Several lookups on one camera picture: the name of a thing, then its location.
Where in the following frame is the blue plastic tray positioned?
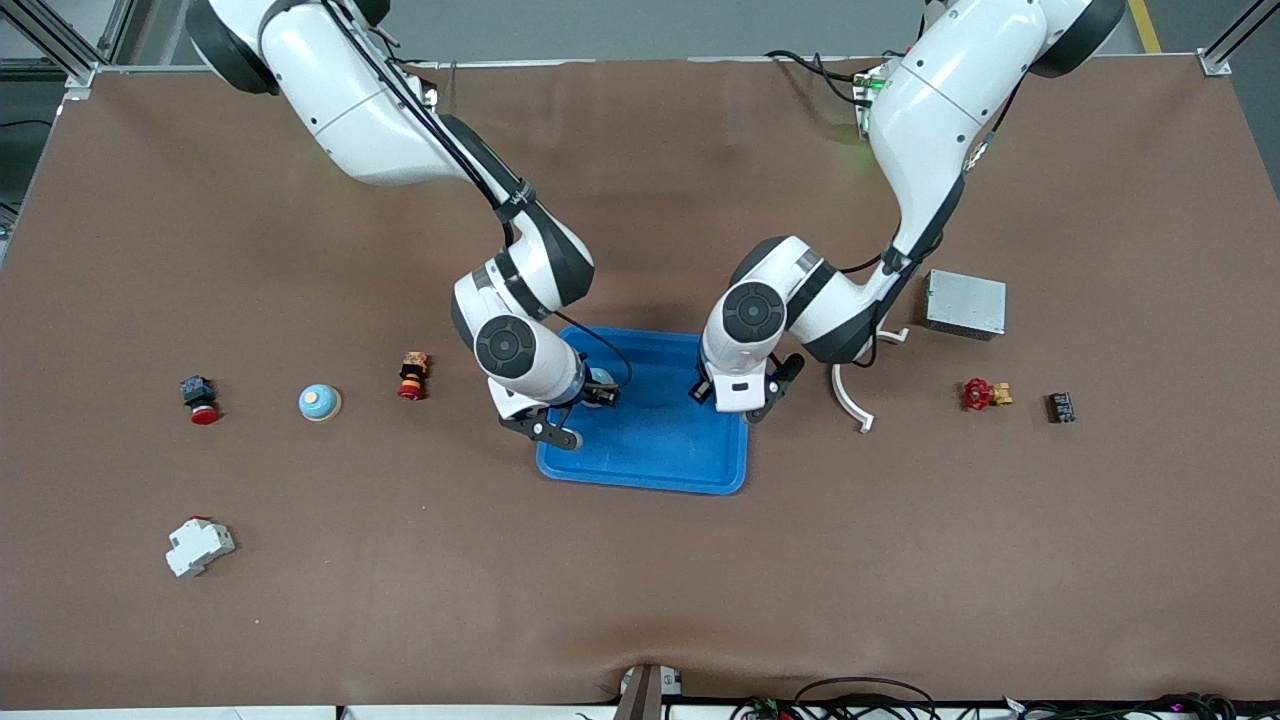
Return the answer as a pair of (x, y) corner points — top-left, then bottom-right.
(536, 325), (753, 496)

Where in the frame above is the white curved plastic clamp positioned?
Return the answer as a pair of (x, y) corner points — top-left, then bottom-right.
(831, 325), (911, 434)

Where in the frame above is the brown table mat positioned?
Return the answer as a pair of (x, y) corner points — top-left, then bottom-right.
(0, 55), (1280, 711)

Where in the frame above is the grey metal power supply box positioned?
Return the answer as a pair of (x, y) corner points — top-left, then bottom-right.
(922, 268), (1008, 342)

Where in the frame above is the white circuit breaker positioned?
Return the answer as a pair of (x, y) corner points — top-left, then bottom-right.
(165, 516), (237, 579)

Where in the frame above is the red handle brass valve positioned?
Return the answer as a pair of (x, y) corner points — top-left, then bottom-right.
(960, 377), (1014, 413)

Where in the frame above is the grey metal bracket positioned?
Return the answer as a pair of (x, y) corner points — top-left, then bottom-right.
(615, 663), (686, 720)

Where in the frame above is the black left arm base cable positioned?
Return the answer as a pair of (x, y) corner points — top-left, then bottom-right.
(765, 50), (891, 106)

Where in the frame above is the red button black switch body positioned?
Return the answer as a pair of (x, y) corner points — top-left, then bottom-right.
(180, 375), (222, 426)

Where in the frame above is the black cable bundle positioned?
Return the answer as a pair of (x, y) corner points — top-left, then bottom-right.
(730, 677), (1241, 720)

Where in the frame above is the aluminium frame post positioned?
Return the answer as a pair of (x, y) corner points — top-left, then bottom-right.
(0, 0), (136, 101)
(1200, 0), (1280, 76)

